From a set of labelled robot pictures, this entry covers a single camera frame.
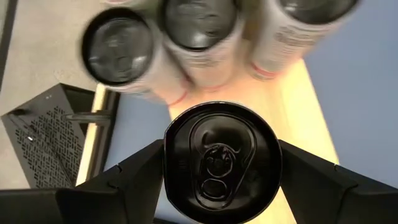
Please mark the black perforated box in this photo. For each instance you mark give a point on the black perforated box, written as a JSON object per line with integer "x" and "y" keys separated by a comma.
{"x": 46, "y": 146}

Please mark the wooden shelf black metal frame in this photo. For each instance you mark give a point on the wooden shelf black metal frame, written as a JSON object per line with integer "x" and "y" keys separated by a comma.
{"x": 298, "y": 124}

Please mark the white Celsius can black lid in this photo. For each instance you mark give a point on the white Celsius can black lid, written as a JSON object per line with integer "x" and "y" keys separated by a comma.
{"x": 118, "y": 46}

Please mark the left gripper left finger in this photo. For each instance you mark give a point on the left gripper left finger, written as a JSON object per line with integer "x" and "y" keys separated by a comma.
{"x": 77, "y": 205}

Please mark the blue table mat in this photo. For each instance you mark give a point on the blue table mat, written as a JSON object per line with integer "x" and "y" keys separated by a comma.
{"x": 357, "y": 124}

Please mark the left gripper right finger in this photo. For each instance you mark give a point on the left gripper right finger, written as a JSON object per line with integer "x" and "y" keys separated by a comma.
{"x": 342, "y": 199}

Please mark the black table frame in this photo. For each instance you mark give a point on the black table frame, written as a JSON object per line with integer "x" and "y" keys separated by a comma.
{"x": 105, "y": 140}

